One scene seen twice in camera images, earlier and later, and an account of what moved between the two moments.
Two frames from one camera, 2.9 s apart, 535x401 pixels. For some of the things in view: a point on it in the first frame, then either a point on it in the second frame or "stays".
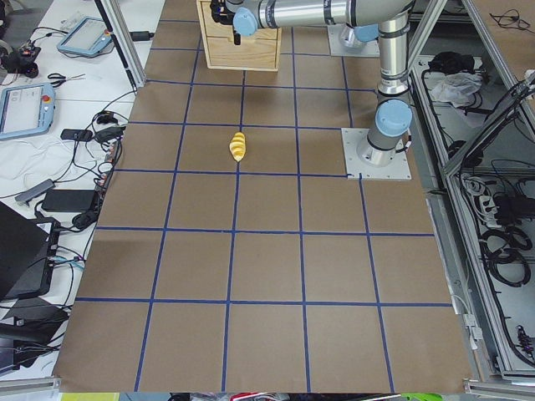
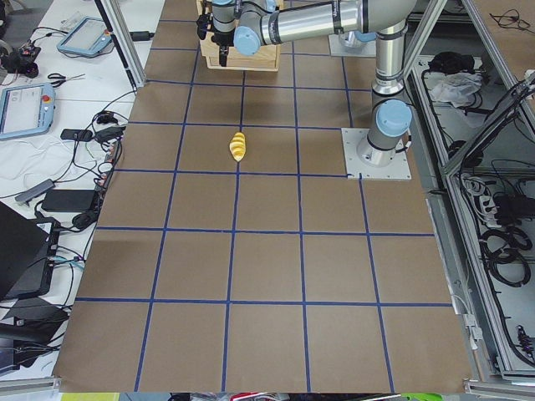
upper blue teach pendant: (89, 36) stays
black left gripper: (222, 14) to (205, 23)
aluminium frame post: (120, 34) stays
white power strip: (487, 206) stays
